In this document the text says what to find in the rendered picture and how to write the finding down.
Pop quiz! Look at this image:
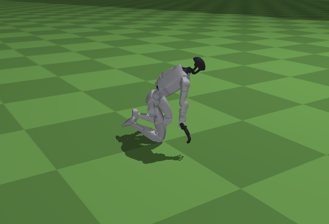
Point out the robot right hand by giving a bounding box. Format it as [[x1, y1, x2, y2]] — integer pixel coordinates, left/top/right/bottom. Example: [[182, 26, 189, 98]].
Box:
[[180, 123, 191, 143]]

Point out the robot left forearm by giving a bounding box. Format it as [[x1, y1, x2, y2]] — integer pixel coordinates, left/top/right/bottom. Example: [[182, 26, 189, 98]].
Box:
[[155, 74, 162, 87]]

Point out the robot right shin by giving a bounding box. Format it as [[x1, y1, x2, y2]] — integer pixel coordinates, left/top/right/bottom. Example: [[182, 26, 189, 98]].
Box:
[[131, 122, 162, 142]]

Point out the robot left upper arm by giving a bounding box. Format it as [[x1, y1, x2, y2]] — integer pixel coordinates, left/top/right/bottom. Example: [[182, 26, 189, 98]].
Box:
[[162, 64, 181, 78]]

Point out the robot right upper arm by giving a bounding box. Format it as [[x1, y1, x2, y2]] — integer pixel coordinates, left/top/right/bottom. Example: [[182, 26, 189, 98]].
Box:
[[179, 77, 190, 107]]

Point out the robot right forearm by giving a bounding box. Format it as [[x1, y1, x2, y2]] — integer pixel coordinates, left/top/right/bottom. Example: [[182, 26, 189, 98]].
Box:
[[179, 101, 189, 128]]

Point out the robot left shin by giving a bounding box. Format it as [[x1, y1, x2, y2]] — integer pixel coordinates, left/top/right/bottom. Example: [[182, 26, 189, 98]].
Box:
[[137, 113, 164, 123]]

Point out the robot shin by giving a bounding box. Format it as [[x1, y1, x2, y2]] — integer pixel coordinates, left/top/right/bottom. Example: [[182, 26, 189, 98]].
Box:
[[137, 113, 164, 123], [131, 122, 162, 142]]

